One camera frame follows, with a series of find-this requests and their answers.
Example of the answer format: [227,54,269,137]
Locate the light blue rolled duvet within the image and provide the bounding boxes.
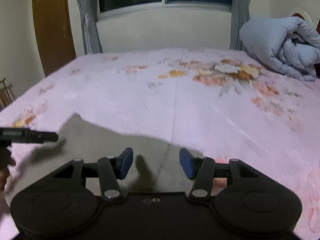
[239,16,319,82]

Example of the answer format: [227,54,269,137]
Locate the wooden chair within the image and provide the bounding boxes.
[0,78,15,110]

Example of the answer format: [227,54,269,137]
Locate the brown wooden door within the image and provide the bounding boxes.
[32,0,76,76]

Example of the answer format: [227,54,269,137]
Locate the grey-green pants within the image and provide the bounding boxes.
[5,114,193,201]

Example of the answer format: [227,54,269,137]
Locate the pink floral bed sheet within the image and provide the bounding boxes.
[1,49,319,239]

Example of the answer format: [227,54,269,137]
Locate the grey curtain near headboard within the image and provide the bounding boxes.
[230,0,251,50]

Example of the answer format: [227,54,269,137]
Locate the grey curtain near door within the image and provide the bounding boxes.
[76,0,103,55]

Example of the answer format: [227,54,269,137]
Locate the left hand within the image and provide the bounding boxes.
[0,155,16,192]

